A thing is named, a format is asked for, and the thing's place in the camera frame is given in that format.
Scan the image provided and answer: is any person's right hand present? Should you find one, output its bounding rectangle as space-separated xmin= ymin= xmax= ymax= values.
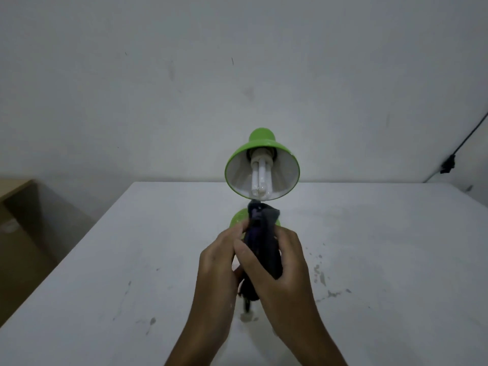
xmin=232 ymin=226 xmax=318 ymax=334

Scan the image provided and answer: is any person's left hand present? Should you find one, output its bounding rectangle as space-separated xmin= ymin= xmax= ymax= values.
xmin=195 ymin=221 xmax=253 ymax=325

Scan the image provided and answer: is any dark grey cloth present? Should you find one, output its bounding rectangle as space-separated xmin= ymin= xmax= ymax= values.
xmin=238 ymin=200 xmax=284 ymax=313

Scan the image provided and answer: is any green table lamp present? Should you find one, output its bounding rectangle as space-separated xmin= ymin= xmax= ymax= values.
xmin=224 ymin=128 xmax=301 ymax=229

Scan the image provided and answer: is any white fluorescent light bulb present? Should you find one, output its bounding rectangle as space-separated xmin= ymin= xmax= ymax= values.
xmin=250 ymin=147 xmax=275 ymax=199

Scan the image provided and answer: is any light wooden cabinet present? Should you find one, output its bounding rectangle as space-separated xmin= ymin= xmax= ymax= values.
xmin=0 ymin=178 xmax=96 ymax=328

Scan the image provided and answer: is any black power cord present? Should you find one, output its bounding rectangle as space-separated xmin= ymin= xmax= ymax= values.
xmin=422 ymin=110 xmax=488 ymax=184

